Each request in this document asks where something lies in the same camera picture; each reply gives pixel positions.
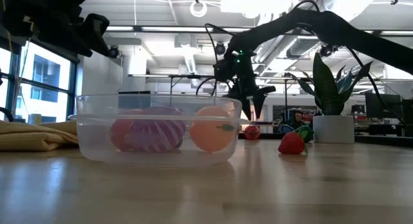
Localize green pepper toy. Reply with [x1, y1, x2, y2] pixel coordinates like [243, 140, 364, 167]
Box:
[294, 125, 314, 143]

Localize black aluminium table frame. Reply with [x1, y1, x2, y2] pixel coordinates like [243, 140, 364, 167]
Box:
[237, 132, 413, 146]

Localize potted plant white pot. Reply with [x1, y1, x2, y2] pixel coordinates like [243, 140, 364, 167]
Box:
[285, 52, 374, 145]

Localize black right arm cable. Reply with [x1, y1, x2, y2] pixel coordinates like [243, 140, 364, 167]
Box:
[195, 0, 408, 125]

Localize white ceiling light panel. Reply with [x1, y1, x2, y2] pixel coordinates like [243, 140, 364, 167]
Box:
[221, 0, 294, 15]

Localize red tomato toy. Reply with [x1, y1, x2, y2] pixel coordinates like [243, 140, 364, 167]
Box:
[109, 109, 145, 152]

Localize purple striped onion toy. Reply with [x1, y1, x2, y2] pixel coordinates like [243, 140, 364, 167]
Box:
[124, 105, 187, 153]

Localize yellow folded cloth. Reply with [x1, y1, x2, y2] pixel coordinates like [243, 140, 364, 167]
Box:
[0, 119, 79, 152]

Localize large red strawberry toy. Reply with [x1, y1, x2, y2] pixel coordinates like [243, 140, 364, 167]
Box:
[243, 124, 261, 141]

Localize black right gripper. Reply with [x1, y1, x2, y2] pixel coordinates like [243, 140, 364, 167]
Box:
[212, 50, 277, 122]

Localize black computer monitor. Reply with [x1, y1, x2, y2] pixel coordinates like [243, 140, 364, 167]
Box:
[364, 93, 404, 121]

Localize small red strawberry toy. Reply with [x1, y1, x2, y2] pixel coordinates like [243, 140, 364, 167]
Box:
[277, 131, 308, 155]

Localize clear plastic tupperware container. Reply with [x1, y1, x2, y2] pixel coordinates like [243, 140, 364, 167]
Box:
[74, 94, 243, 168]

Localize white ring lamp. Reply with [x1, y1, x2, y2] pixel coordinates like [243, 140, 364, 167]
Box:
[189, 0, 208, 18]

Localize ceiling strip light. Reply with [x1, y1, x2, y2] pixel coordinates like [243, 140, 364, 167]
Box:
[105, 26, 214, 33]

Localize person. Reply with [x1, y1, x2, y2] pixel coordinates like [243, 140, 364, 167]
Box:
[288, 110, 307, 130]

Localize orange fruit toy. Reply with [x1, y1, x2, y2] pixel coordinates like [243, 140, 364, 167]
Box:
[189, 106, 238, 153]

